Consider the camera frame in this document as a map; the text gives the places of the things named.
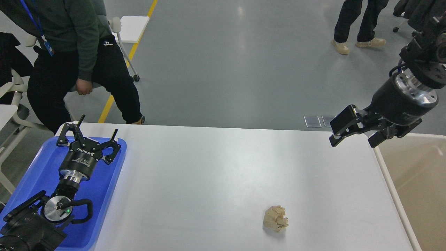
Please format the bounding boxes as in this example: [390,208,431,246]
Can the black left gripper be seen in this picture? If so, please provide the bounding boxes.
[56,114,122,181]

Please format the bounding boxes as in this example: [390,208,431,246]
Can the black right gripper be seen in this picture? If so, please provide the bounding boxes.
[329,71,439,148]

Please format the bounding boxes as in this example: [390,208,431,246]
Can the beige paper ball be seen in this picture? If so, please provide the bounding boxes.
[263,205,289,233]

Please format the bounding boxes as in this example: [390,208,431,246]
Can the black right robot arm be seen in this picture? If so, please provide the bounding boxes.
[329,16,445,148]

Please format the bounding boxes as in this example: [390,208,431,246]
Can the right metal floor plate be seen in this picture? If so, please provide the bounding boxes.
[322,115,335,128]

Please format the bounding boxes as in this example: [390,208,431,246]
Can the metal floor plate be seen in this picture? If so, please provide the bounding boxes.
[322,115,335,128]
[304,116,322,128]

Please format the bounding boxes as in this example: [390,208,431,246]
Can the left metal floor plate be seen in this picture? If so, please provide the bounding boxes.
[304,116,322,128]

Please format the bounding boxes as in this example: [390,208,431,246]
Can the blue plastic tray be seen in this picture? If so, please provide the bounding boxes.
[0,136,127,251]

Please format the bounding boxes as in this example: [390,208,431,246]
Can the beige plastic bin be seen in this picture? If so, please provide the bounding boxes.
[374,134,446,251]

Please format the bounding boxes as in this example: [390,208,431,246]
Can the white chair at left edge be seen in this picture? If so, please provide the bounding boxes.
[0,32,49,196]

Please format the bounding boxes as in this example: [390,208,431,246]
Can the seated person green sweater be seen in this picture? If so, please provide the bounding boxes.
[1,0,145,134]

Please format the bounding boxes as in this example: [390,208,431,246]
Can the walking person dark trousers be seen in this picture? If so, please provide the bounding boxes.
[331,0,388,55]

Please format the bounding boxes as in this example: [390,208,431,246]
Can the chair with dark coat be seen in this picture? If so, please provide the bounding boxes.
[392,0,446,33]

